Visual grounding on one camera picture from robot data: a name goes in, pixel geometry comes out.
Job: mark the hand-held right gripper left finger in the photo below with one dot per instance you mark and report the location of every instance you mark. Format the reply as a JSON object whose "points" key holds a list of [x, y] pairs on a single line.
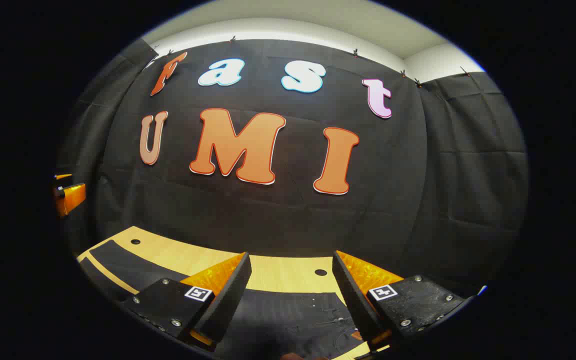
{"points": [[230, 295]]}

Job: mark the black backdrop cloth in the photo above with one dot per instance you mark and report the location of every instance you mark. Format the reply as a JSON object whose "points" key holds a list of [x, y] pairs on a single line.
{"points": [[278, 215]]}

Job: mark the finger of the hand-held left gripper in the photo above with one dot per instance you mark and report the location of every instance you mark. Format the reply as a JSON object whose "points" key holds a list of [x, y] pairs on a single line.
{"points": [[63, 177], [73, 197]]}

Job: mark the dark grey jeans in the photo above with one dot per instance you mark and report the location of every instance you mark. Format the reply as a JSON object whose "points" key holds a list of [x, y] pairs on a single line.
{"points": [[288, 320]]}

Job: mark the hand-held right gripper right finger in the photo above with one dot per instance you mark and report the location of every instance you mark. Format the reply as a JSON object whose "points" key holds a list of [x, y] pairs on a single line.
{"points": [[355, 300]]}

